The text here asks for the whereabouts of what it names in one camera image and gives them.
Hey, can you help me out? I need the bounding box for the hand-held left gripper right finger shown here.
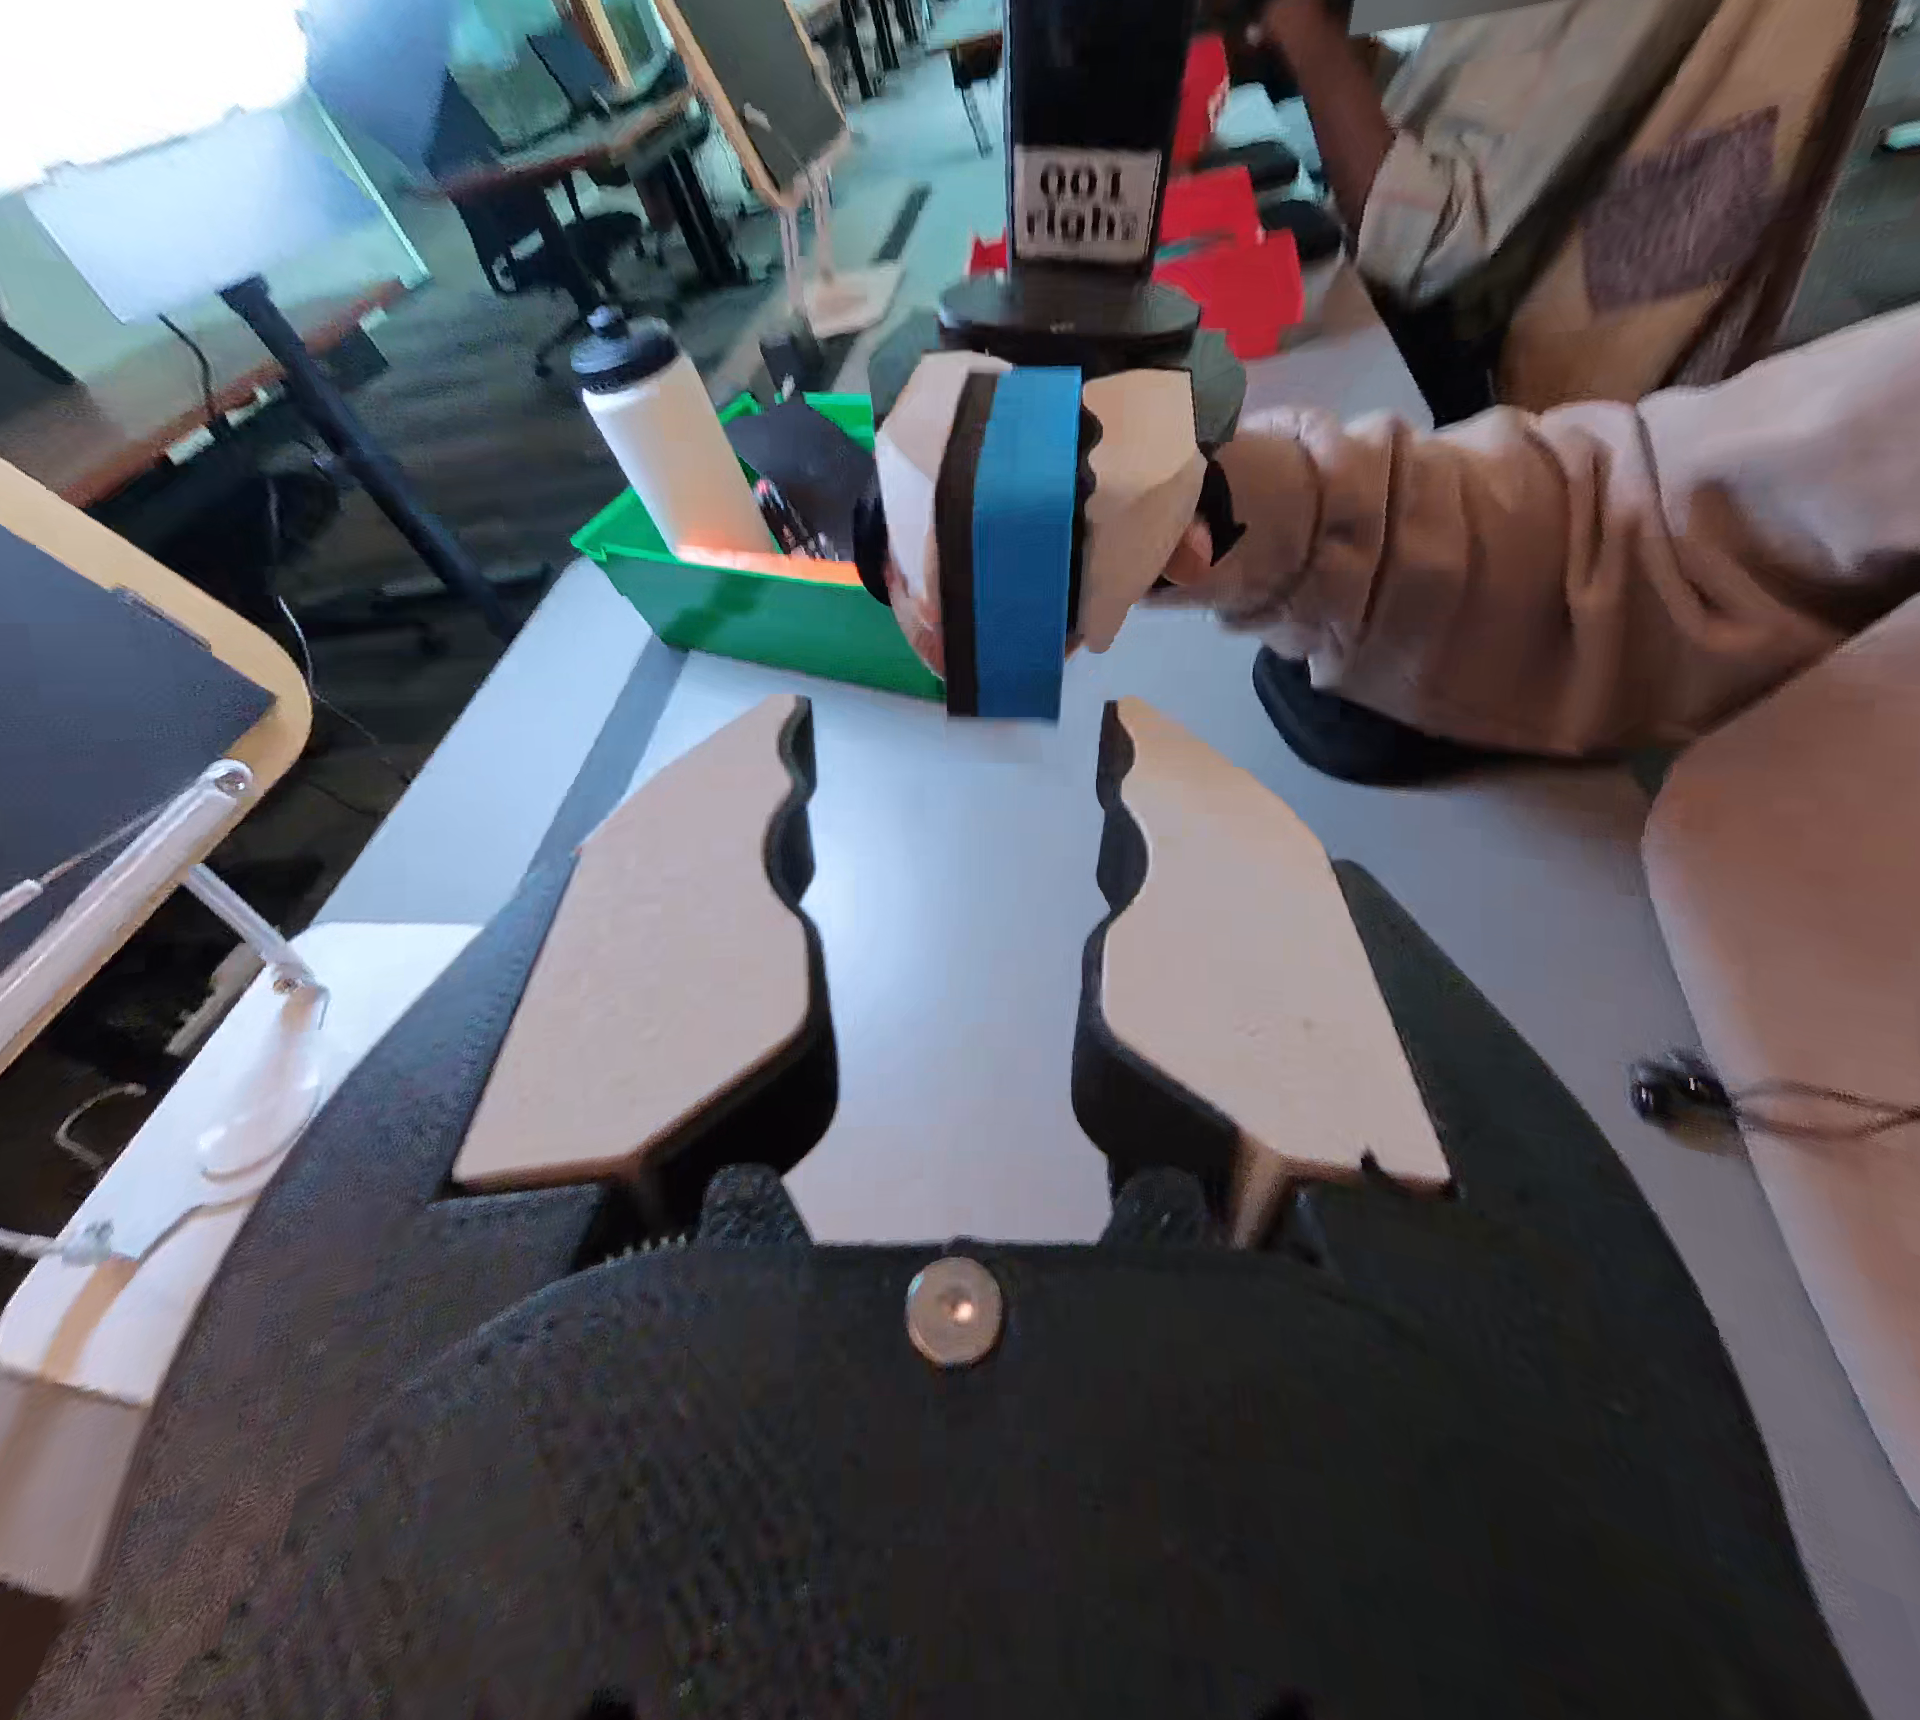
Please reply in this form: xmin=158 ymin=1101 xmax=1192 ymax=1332
xmin=1071 ymin=697 xmax=1454 ymax=1246

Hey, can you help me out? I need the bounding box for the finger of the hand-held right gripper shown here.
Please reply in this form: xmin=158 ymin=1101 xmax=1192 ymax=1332
xmin=1065 ymin=368 xmax=1211 ymax=660
xmin=872 ymin=351 xmax=980 ymax=682

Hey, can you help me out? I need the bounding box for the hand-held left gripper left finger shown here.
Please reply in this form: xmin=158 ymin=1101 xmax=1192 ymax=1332
xmin=449 ymin=693 xmax=842 ymax=1221

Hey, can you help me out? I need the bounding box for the blue black foam block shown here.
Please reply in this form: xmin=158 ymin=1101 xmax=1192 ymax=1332
xmin=938 ymin=366 xmax=1085 ymax=720

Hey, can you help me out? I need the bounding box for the person's right forearm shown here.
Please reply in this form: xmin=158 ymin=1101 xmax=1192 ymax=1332
xmin=1200 ymin=303 xmax=1920 ymax=763

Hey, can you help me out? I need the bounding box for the red plastic bin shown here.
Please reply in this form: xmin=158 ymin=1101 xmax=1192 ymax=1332
xmin=1170 ymin=31 xmax=1235 ymax=178
xmin=967 ymin=168 xmax=1308 ymax=360

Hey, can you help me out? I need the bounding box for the black flat pad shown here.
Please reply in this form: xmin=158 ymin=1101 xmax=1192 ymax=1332
xmin=726 ymin=397 xmax=879 ymax=553

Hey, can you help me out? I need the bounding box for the black remote control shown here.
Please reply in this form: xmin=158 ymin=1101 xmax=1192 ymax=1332
xmin=755 ymin=474 xmax=834 ymax=560

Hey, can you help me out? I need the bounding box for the orange plastic bar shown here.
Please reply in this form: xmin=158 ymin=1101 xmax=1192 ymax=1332
xmin=682 ymin=540 xmax=869 ymax=589

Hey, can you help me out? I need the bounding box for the green plastic bin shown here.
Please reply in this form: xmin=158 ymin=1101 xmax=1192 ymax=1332
xmin=571 ymin=389 xmax=952 ymax=702

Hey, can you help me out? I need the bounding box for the white bottle black lid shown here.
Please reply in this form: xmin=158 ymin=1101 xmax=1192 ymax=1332
xmin=571 ymin=306 xmax=775 ymax=560

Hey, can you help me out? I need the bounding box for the wooden office desk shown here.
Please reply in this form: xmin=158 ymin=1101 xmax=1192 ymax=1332
xmin=434 ymin=86 xmax=753 ymax=299

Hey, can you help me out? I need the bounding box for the black office chair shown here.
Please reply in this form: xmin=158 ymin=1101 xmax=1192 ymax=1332
xmin=427 ymin=26 xmax=646 ymax=305

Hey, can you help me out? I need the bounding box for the black light stand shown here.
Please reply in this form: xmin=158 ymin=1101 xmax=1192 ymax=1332
xmin=217 ymin=278 xmax=520 ymax=642

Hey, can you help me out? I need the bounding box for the studio light panel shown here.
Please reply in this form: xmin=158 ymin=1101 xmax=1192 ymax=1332
xmin=0 ymin=0 xmax=485 ymax=328

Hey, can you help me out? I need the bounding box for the black earbud cable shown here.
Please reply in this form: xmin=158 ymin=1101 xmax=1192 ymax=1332
xmin=1629 ymin=1051 xmax=1920 ymax=1142

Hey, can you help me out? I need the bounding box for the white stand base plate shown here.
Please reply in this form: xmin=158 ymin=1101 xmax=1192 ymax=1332
xmin=0 ymin=923 xmax=485 ymax=1601

